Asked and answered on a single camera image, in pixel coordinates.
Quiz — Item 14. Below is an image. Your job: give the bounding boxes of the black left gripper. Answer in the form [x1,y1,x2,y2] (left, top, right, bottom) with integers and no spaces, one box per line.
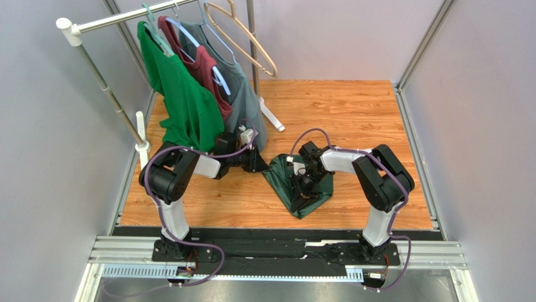
[227,143,271,173]

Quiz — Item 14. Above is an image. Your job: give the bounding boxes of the dark green cloth napkin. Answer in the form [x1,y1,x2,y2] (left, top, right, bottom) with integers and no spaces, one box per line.
[262,154,334,219]

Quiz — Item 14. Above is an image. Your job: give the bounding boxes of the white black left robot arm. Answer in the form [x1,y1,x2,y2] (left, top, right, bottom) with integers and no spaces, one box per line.
[139,128,269,257]

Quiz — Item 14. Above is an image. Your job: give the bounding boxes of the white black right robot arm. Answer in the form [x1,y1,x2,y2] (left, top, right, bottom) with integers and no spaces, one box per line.
[290,142,415,262]

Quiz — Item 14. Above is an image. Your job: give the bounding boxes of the grey-blue hanging shirt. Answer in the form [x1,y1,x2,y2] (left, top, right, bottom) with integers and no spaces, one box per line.
[181,22,267,151]

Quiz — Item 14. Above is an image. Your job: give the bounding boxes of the green hanging t-shirt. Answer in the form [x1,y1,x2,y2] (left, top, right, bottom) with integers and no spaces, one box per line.
[137,21,225,152]

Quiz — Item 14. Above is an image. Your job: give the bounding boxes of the maroon hanging shirt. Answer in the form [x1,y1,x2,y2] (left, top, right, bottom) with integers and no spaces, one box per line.
[157,16,232,120]

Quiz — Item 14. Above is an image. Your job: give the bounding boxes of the white metal clothes rack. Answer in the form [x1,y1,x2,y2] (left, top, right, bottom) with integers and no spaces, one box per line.
[55,0,286,169]

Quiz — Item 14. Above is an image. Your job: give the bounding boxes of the teal plastic hanger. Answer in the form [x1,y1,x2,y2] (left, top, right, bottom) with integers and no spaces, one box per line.
[142,3,174,57]

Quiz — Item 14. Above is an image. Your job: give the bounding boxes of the beige wooden hanger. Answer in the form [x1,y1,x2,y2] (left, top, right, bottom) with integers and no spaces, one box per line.
[201,0,280,79]

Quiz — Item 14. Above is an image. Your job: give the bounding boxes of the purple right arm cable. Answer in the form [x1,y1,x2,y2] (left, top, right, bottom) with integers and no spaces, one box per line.
[289,128,413,293]

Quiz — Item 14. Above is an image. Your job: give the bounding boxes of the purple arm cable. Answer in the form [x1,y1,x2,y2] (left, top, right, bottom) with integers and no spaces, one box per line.
[102,118,259,299]
[289,128,413,293]

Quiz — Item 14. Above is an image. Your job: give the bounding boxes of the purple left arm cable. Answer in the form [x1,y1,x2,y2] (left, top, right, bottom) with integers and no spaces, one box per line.
[102,118,259,299]

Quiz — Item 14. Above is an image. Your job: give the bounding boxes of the aluminium frame rail right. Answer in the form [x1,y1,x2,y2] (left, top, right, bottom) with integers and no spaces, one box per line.
[393,0,456,241]

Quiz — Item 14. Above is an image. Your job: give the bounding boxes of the aluminium front frame rail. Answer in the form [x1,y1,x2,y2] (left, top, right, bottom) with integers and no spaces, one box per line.
[75,227,478,301]

